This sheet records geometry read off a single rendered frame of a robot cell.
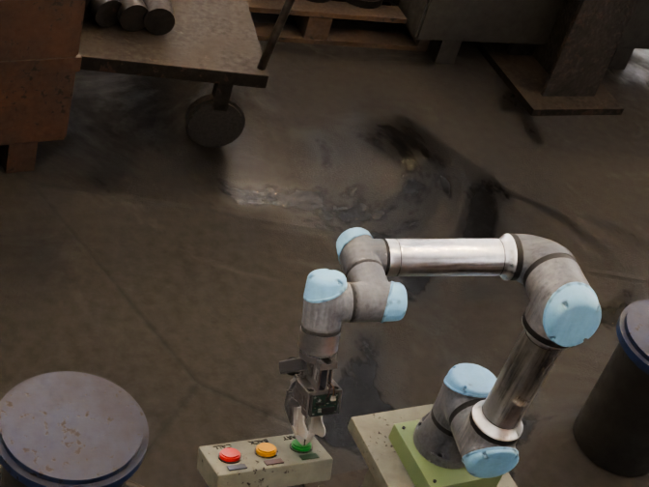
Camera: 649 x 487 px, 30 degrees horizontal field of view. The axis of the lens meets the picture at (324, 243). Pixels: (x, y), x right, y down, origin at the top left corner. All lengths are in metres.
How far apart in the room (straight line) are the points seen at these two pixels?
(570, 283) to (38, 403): 1.11
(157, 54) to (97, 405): 1.61
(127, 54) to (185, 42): 0.23
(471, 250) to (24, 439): 0.97
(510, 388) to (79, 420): 0.89
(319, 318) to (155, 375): 1.14
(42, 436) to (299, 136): 2.05
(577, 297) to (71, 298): 1.61
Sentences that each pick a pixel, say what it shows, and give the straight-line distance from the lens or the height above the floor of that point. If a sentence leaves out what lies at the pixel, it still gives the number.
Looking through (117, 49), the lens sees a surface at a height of 0.32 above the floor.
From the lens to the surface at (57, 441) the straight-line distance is 2.54.
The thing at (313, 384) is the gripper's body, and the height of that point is 0.78.
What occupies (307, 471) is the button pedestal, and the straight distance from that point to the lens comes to 2.37.
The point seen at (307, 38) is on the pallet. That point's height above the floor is 0.03.
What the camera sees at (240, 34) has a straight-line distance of 4.15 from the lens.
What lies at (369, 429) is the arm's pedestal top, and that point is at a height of 0.30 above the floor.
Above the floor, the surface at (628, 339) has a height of 0.42.
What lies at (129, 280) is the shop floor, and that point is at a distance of 3.55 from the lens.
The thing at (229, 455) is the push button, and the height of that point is 0.61.
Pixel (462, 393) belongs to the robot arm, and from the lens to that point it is 2.69.
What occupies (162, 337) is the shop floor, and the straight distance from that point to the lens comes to 3.40.
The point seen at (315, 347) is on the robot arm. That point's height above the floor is 0.85.
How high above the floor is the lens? 2.37
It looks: 38 degrees down
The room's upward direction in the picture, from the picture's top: 18 degrees clockwise
